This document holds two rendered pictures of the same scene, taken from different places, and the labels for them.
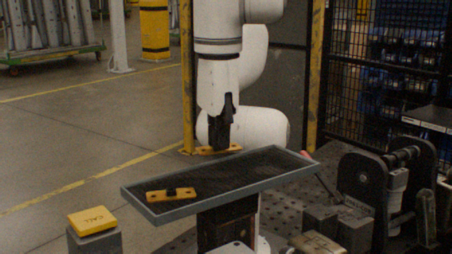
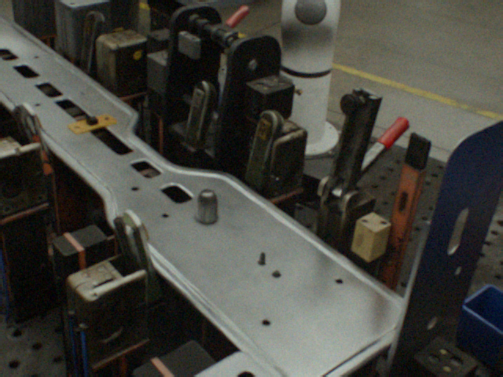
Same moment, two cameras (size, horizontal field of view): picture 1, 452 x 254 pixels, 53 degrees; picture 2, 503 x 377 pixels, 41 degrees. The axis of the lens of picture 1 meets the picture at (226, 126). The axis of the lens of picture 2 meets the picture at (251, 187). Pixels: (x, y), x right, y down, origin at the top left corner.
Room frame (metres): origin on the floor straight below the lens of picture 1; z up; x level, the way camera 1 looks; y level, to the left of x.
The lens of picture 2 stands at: (0.81, -1.46, 1.59)
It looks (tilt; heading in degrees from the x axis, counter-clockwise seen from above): 34 degrees down; 83
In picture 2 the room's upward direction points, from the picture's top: 5 degrees clockwise
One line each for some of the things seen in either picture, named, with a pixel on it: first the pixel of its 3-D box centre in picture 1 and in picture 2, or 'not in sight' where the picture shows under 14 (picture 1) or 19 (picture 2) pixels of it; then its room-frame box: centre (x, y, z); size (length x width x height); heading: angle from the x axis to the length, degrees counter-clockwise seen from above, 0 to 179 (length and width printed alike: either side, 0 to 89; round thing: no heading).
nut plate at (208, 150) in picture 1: (218, 146); not in sight; (0.80, 0.01, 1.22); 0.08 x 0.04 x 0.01; 111
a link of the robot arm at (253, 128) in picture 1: (251, 152); (310, 22); (1.09, -0.07, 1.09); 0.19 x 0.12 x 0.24; 79
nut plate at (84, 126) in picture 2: not in sight; (92, 121); (0.65, -0.38, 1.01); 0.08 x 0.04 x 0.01; 36
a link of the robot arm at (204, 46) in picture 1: (217, 44); not in sight; (0.80, 0.01, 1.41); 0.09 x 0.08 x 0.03; 21
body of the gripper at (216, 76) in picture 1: (218, 80); not in sight; (0.80, 0.01, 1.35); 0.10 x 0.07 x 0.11; 21
